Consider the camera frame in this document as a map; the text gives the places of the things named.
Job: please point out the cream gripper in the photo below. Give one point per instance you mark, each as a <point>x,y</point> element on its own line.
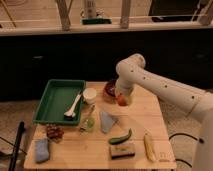
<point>126,92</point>

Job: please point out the red apple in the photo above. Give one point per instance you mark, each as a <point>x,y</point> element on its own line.
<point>121,100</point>

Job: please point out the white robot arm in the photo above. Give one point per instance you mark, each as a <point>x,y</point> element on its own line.
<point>196,102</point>

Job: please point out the white paper cup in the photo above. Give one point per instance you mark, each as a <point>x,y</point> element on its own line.
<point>89,95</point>

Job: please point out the dark red bowl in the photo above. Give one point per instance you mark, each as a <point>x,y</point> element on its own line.
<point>110,87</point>

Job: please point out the light blue triangular cloth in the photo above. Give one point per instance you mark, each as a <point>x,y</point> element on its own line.
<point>107,121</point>

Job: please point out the green cucumber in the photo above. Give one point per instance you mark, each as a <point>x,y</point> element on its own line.
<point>119,140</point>

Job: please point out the white brush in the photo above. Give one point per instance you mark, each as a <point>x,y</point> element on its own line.
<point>70,113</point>

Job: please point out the green plastic tray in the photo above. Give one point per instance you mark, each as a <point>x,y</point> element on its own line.
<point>57,98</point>

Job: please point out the green base stand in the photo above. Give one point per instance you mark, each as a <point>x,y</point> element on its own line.
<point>93,21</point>

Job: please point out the wooden table leg right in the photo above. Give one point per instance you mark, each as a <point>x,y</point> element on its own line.
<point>125,12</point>

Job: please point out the wooden table leg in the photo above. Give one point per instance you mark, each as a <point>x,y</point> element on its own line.
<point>63,13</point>
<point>125,12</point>

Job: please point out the bunch of red grapes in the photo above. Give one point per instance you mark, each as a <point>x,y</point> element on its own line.
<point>54,132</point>

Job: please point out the black box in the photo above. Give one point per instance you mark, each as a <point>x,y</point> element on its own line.
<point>172,10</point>

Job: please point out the blue folded cloth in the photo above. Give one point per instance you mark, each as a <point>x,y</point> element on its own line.
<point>41,150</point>

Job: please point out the wooden table leg left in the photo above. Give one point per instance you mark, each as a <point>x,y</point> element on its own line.
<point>63,13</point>

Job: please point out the black pole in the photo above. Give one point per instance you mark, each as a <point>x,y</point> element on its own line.
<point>16,147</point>

